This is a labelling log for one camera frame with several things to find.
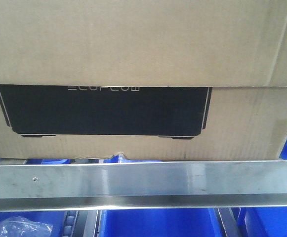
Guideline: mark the brown cardboard box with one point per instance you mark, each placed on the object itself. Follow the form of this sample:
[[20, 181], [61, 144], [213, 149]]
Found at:
[[147, 79]]

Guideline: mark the grey shelf divider left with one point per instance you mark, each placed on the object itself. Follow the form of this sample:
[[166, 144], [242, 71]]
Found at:
[[82, 223]]

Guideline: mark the grey shelf divider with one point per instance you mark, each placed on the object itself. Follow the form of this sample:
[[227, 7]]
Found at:
[[82, 223], [227, 222]]

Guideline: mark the grey shelf divider right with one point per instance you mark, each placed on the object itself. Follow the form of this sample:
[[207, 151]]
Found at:
[[227, 222]]

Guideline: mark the blue plastic bin centre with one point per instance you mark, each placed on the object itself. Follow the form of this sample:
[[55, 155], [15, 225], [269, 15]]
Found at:
[[192, 222]]

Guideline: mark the blue plastic bin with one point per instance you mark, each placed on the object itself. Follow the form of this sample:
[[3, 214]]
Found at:
[[261, 221], [55, 218], [192, 222]]

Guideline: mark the blue plastic bin left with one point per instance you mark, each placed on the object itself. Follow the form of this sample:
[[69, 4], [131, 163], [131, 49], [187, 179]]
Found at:
[[55, 218]]

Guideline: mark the blue plastic bin right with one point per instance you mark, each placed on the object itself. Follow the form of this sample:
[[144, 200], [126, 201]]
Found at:
[[261, 221]]

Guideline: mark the clear plastic bag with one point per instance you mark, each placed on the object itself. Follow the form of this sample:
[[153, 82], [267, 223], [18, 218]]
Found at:
[[22, 227]]

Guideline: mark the steel shelf front rail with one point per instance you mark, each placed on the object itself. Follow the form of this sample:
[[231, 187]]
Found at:
[[141, 185]]

